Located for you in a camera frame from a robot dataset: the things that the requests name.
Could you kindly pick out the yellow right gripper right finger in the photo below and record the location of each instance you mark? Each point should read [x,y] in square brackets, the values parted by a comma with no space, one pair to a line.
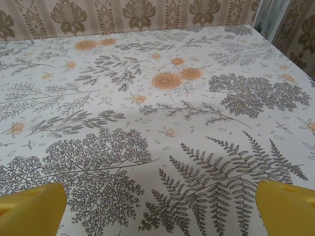
[288,211]

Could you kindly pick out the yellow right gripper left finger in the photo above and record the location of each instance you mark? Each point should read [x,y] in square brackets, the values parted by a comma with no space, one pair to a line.
[32,211]

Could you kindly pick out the floral fern print tablecloth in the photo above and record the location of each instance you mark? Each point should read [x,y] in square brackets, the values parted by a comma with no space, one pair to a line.
[157,123]

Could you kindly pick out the grey metal frame post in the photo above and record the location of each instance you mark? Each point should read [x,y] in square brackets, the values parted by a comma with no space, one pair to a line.
[265,17]

